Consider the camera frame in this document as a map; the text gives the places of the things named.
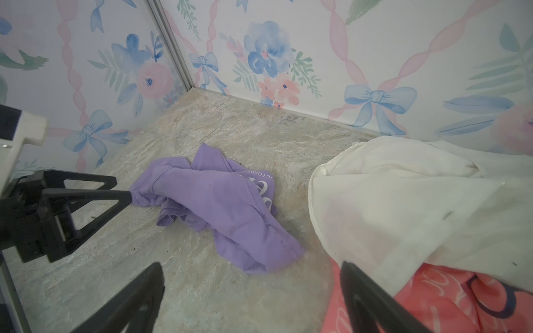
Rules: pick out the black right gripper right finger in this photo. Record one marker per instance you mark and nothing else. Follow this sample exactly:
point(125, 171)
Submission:
point(372, 309)

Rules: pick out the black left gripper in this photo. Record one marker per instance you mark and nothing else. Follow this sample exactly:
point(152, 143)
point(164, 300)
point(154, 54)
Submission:
point(53, 213)

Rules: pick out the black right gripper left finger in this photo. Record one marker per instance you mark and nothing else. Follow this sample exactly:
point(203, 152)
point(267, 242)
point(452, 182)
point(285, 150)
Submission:
point(134, 309)

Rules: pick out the purple cloth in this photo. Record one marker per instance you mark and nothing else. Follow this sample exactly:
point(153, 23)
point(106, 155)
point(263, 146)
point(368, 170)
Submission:
point(215, 193)

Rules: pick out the pink patterned cloth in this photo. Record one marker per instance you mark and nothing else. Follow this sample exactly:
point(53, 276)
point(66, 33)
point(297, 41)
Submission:
point(442, 298)

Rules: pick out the white cloth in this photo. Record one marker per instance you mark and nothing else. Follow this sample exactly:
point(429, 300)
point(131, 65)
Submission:
point(391, 204)

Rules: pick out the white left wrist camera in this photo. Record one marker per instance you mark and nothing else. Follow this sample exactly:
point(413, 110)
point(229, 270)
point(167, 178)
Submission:
point(17, 129)

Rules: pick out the aluminium corner post left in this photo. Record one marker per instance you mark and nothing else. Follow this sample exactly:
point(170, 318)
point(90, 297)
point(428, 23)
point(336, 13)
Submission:
point(159, 14)

